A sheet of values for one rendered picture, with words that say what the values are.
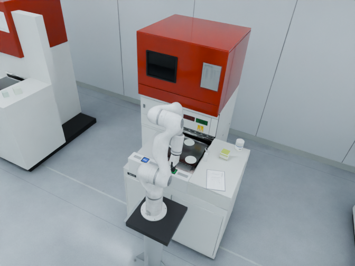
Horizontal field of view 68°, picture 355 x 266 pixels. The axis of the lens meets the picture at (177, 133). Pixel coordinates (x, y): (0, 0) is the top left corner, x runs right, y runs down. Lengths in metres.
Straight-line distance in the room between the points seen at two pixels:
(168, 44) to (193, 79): 0.35
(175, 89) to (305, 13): 1.81
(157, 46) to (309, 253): 2.49
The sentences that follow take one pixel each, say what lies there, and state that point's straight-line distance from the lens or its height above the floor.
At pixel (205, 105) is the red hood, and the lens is 2.30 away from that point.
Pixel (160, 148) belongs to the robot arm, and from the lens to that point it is 1.59.
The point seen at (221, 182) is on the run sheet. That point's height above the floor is 0.97.
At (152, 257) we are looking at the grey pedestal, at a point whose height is 0.34.
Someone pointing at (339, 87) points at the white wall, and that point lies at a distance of 3.74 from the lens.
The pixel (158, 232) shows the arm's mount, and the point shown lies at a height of 0.86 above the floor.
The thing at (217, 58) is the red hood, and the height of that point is 1.74.
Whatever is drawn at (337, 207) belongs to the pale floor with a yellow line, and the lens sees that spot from 3.78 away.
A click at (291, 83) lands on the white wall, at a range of 3.73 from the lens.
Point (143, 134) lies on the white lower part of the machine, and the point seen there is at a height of 0.70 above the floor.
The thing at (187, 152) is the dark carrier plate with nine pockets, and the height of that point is 0.90.
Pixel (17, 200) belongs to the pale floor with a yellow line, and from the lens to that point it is 3.52.
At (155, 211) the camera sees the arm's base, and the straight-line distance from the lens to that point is 1.93.
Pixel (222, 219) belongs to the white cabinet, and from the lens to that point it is 2.23.
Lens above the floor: 2.48
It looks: 37 degrees down
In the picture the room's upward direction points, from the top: 4 degrees clockwise
